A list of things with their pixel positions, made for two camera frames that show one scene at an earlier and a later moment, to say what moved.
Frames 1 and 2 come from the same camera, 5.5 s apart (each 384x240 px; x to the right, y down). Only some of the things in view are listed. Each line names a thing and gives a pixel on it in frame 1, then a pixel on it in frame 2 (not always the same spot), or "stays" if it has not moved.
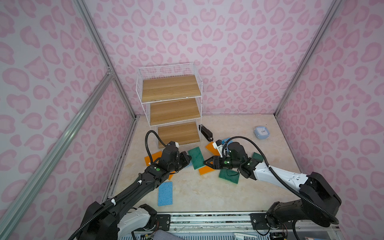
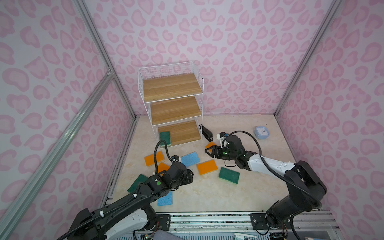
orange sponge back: x=210 y=147 stays
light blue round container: x=261 y=132 stays
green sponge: x=197 y=159 -> x=165 y=136
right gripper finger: x=212 y=163 -> x=215 y=153
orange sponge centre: x=205 y=170 stays
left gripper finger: x=184 y=158 -> x=190 y=174
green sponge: x=230 y=175 stays
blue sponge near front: x=165 y=194 stays
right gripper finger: x=213 y=159 -> x=213 y=148
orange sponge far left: x=154 y=157 stays
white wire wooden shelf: x=172 y=95 stays
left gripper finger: x=185 y=163 -> x=187 y=180
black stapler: x=207 y=134 stays
